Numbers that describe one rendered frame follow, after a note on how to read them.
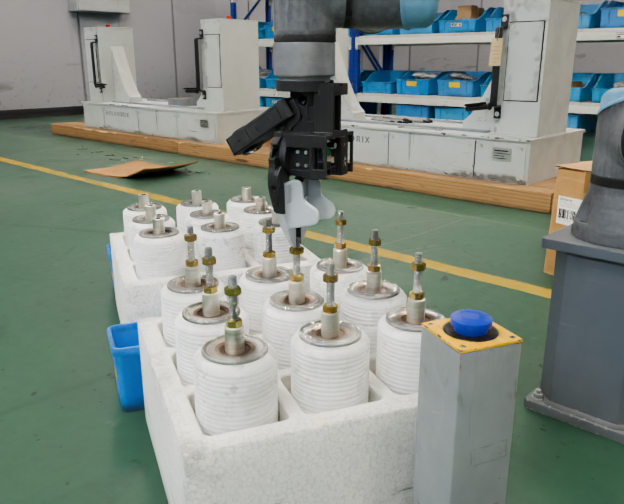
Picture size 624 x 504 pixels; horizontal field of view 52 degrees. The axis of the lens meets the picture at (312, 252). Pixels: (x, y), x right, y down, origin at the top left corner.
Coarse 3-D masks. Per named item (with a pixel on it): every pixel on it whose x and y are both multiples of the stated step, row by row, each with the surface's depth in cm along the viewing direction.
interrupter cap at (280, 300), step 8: (272, 296) 88; (280, 296) 88; (288, 296) 88; (312, 296) 88; (320, 296) 88; (272, 304) 85; (280, 304) 85; (288, 304) 85; (296, 304) 86; (304, 304) 85; (312, 304) 85; (320, 304) 85
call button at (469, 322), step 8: (456, 312) 63; (464, 312) 62; (472, 312) 62; (480, 312) 62; (456, 320) 61; (464, 320) 61; (472, 320) 61; (480, 320) 61; (488, 320) 61; (456, 328) 62; (464, 328) 60; (472, 328) 60; (480, 328) 60; (488, 328) 60; (472, 336) 61
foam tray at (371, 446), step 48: (144, 336) 93; (144, 384) 100; (288, 384) 82; (384, 384) 79; (192, 432) 69; (240, 432) 69; (288, 432) 69; (336, 432) 71; (384, 432) 74; (192, 480) 66; (240, 480) 68; (288, 480) 71; (336, 480) 73; (384, 480) 76
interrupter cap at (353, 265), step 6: (330, 258) 105; (348, 258) 105; (318, 264) 102; (324, 264) 102; (348, 264) 103; (354, 264) 102; (360, 264) 102; (324, 270) 99; (336, 270) 99; (342, 270) 99; (348, 270) 99; (354, 270) 99; (360, 270) 100
